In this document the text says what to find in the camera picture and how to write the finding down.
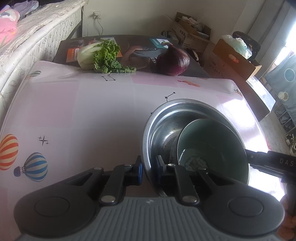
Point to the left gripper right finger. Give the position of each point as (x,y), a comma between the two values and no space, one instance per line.
(175,181)

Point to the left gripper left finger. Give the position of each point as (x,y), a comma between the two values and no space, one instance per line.
(116,181)

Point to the large steel bowl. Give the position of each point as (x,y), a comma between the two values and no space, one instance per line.
(163,128)

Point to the green ceramic bowl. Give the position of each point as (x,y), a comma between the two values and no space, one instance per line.
(212,145)

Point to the white shoe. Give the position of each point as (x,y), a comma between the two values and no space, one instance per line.
(290,141)

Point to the pink balloon tablecloth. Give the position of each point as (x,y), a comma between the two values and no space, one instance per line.
(79,120)

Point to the teal hanging cloth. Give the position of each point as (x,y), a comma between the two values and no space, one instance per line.
(280,82)

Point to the cardboard box with label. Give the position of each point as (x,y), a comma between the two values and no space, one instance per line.
(225,62)

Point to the napa cabbage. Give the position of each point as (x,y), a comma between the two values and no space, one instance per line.
(102,57)

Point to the black bag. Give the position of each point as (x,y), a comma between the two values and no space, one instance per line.
(251,43)

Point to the white plastic bag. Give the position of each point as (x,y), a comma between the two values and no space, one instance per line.
(238,45)

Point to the open cardboard box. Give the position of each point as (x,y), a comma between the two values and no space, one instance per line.
(191,34)

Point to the white mattress bed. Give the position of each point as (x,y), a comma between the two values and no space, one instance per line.
(38,38)

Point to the pink blanket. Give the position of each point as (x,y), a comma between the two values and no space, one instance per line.
(9,19)

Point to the wall power socket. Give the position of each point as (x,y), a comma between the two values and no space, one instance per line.
(97,15)

